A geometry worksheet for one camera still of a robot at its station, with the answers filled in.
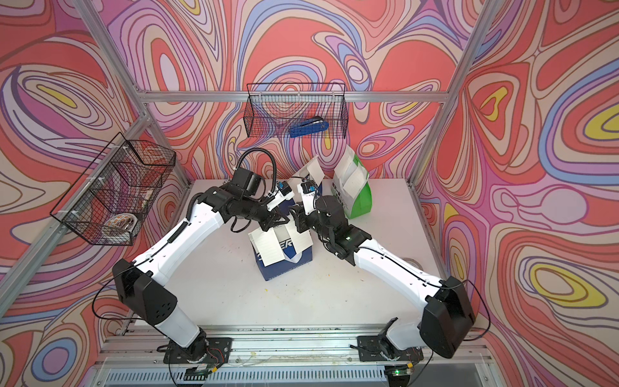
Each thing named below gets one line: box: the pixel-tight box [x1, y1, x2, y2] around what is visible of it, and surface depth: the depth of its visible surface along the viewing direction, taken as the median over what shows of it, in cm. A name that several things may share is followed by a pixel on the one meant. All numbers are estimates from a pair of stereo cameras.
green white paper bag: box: [331, 144, 373, 220], surface depth 97 cm
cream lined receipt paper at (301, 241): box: [285, 224, 314, 254], surface depth 80 cm
